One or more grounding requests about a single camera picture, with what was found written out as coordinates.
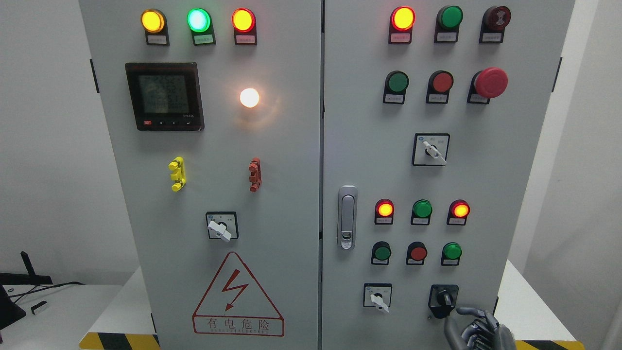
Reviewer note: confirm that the black rotary knob switch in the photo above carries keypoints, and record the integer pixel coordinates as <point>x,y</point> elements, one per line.
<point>442,299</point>

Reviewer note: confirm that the green push button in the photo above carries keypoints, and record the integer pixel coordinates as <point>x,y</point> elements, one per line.
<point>381,253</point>
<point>395,87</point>

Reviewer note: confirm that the red lamp middle right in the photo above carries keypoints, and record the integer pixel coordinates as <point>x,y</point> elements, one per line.
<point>458,213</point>

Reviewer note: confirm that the green push button upper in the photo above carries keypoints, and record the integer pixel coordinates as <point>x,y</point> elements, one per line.
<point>395,87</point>

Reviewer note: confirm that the red lit lamp right top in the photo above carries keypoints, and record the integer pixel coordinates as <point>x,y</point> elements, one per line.
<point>401,25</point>

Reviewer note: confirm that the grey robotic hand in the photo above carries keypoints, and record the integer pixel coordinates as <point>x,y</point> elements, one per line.
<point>483,333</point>

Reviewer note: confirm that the yellow test terminal block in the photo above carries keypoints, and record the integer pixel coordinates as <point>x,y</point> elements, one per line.
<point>177,168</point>

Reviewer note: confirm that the red lit lamp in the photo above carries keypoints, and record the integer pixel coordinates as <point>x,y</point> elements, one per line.
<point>384,212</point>
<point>401,25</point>

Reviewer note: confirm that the red push button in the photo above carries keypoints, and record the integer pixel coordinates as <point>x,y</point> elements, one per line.
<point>416,253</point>
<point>438,87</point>

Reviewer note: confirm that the white platform with hazard stripes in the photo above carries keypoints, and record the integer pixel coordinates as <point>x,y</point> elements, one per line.
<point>127,323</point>

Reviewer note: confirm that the white selector switch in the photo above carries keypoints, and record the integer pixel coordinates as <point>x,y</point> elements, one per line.
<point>377,295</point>
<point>430,149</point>

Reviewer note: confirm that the dark red buzzer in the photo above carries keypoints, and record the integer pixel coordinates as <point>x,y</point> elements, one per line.
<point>494,22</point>

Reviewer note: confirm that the grey cabinet left door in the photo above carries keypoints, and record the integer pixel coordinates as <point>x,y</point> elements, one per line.
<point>279,224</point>

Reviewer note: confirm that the grey cabinet right door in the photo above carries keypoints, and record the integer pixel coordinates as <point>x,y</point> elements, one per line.
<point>369,144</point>

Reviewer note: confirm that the red test terminal block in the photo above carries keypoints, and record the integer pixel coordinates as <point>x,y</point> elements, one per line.
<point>255,177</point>

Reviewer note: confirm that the red electrical hazard warning sticker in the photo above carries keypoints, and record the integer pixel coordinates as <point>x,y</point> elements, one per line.
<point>236,304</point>

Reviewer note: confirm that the silver door latch handle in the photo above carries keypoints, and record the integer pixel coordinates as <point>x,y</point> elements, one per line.
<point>347,202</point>

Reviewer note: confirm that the green lit indicator lamp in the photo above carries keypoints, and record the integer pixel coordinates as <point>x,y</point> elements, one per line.
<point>201,27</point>

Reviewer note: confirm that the white selector switch left door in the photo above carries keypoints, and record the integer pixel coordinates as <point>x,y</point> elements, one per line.
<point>222,225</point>

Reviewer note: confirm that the yellow indicator lamp top left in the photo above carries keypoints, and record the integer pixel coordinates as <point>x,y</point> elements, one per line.
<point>155,26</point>

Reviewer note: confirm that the white selector switch lower right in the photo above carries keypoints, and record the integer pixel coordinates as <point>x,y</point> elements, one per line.
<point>377,295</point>

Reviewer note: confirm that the small black white adapter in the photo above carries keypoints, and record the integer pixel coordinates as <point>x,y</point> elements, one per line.
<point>36,309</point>

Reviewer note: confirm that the green lamp lower right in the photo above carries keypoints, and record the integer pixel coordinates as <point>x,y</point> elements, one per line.
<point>451,254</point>

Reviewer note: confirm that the grey cabinet door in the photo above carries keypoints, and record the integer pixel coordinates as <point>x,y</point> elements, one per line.
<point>279,224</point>
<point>369,144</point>

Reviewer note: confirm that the green lamp middle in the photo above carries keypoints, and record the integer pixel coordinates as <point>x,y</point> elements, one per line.
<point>421,213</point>

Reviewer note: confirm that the green lamp right top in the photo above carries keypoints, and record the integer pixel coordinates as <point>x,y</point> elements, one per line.
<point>447,24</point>

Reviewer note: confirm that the red emergency stop mushroom button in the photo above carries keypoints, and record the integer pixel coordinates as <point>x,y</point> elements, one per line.
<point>487,84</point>

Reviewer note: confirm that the red push button upper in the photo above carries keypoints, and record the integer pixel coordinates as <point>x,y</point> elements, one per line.
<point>438,87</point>

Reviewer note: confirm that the green push button lower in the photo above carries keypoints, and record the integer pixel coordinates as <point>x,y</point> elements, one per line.
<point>381,253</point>

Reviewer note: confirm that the black digital power meter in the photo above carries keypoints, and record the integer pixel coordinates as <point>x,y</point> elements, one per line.
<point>165,96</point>

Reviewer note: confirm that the black device with antenna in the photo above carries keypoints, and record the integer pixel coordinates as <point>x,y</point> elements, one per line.
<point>9,311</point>

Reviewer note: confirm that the white lit indicator lamp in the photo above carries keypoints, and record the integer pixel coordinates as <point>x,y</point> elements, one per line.
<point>249,97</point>

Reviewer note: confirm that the red push button lower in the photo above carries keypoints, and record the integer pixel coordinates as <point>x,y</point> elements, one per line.
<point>416,253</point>

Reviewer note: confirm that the red lit lamp middle left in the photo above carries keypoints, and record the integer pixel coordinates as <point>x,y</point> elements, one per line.
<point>384,212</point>

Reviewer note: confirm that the white selector switch upper right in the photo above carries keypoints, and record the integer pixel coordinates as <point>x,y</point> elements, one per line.
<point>430,149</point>

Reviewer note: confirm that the red lit lamp left door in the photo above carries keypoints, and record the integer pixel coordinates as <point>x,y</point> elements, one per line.
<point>244,25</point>

